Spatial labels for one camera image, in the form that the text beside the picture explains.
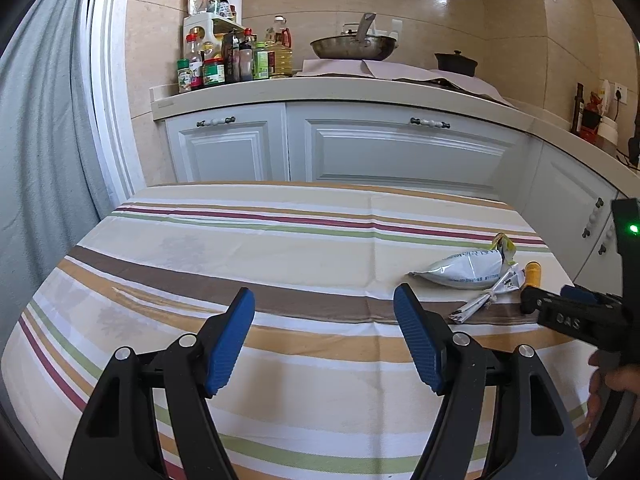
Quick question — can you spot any metal wok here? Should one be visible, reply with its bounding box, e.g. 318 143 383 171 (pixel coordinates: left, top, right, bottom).
310 12 400 61

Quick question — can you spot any white snack bag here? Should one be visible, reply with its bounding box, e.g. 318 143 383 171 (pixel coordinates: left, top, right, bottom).
409 234 517 291

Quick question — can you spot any wide white cabinet door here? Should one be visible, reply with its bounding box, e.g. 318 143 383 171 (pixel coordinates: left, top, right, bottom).
286 102 531 211

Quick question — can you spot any white spice rack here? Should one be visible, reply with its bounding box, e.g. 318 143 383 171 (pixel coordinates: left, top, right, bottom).
181 15 251 86

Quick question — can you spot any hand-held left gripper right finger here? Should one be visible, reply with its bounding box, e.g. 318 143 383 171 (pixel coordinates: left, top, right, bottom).
392 283 586 480

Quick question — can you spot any dark glass bottle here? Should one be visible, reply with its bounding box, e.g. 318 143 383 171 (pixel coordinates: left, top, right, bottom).
570 82 585 136

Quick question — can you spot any black pot with lid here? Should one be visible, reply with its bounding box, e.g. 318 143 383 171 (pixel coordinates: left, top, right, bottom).
434 50 478 78

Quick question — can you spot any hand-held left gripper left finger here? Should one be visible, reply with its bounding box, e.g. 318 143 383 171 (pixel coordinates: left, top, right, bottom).
62 286 257 480

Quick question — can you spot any red container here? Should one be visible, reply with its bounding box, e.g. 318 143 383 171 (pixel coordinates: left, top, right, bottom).
581 91 603 142

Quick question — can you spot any twisted silver wrapper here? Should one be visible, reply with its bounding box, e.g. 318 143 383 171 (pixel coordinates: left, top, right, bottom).
449 266 527 323

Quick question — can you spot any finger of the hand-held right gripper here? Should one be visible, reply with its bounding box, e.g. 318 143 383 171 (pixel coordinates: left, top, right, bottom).
520 285 629 347
560 284 626 307

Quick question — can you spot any person's right hand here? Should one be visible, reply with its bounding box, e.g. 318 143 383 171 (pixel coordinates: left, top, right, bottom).
587 350 640 423

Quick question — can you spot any narrow white cabinet door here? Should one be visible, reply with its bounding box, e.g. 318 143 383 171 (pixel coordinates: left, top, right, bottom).
165 105 288 183

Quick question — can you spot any grey curtain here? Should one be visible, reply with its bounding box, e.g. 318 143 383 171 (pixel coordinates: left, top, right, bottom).
0 0 131 371

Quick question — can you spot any group of condiment bottles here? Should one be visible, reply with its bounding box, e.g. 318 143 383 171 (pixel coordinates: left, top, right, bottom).
176 0 294 94

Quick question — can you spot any beige counter cloth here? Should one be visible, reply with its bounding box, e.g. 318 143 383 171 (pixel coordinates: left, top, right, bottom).
295 58 513 106

